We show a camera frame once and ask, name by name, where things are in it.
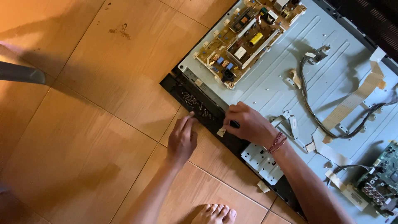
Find person's left hand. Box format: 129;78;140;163
167;111;198;161

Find person's right hand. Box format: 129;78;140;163
223;101;278;147

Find pile of small screws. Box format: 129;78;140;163
181;91;216;121

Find beige tape strip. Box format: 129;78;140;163
289;68;303;89

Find person's bare foot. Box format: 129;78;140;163
191;204;237;224

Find tan power supply board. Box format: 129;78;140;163
192;0;307;90

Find opened television metal chassis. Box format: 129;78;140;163
159;0;398;224

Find green main circuit board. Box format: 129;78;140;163
355;141;398;218

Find dark television back cover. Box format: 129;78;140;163
325;0;398;63

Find grey metal furniture leg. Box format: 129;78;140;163
0;60;47;85

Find red string bracelets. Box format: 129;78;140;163
267;131;288;154

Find white perforated metal bracket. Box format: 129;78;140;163
241;142;284;186

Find grey wire bundle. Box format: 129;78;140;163
299;44;398;139

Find tan flat ribbon cable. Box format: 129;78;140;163
306;47;388;153

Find short white ribbon cable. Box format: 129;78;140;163
325;169;369;212

